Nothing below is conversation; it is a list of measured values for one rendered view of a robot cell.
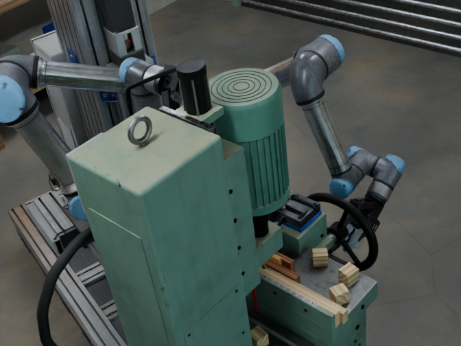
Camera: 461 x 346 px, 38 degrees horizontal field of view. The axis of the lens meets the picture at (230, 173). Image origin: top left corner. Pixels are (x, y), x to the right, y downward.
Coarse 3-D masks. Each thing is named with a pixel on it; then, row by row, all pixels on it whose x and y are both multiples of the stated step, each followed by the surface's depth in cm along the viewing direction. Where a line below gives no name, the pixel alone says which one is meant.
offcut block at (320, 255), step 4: (316, 248) 185; (320, 248) 185; (324, 248) 185; (312, 252) 184; (316, 252) 184; (320, 252) 184; (324, 252) 183; (316, 256) 183; (320, 256) 183; (324, 256) 182; (316, 260) 184; (320, 260) 183; (324, 260) 183; (316, 264) 184; (320, 264) 184; (324, 264) 184; (328, 264) 184
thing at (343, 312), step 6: (282, 276) 178; (288, 282) 176; (294, 282) 176; (300, 288) 174; (306, 288) 174; (312, 294) 172; (318, 294) 172; (324, 300) 170; (330, 300) 170; (336, 306) 168; (342, 312) 166; (342, 318) 167; (342, 324) 168
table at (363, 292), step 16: (288, 256) 190; (304, 256) 189; (304, 272) 184; (320, 272) 183; (336, 272) 183; (320, 288) 179; (352, 288) 177; (368, 288) 177; (272, 304) 180; (352, 304) 173; (368, 304) 179; (288, 320) 178; (304, 320) 173; (352, 320) 174; (320, 336) 172; (336, 336) 170
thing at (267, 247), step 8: (272, 224) 176; (272, 232) 173; (280, 232) 175; (256, 240) 172; (264, 240) 171; (272, 240) 173; (280, 240) 176; (264, 248) 172; (272, 248) 175; (280, 248) 178; (264, 256) 173
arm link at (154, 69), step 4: (152, 68) 181; (156, 68) 180; (160, 68) 180; (148, 72) 180; (152, 72) 180; (156, 72) 179; (144, 76) 181; (148, 76) 180; (144, 84) 182; (148, 84) 180; (152, 84) 179; (148, 88) 181; (152, 88) 180; (152, 92) 182
